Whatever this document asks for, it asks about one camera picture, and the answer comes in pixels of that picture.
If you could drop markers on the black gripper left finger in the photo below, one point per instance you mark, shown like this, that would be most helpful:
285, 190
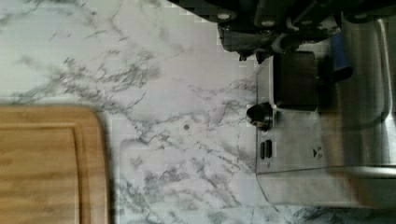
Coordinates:
247, 40

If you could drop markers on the stainless steel two-slot toaster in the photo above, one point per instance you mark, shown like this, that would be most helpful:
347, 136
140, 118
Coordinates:
325, 119

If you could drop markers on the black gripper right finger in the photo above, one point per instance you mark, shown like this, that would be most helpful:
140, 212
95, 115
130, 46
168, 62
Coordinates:
284, 39

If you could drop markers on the bamboo cutting board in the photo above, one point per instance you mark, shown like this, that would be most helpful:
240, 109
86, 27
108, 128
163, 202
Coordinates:
53, 166

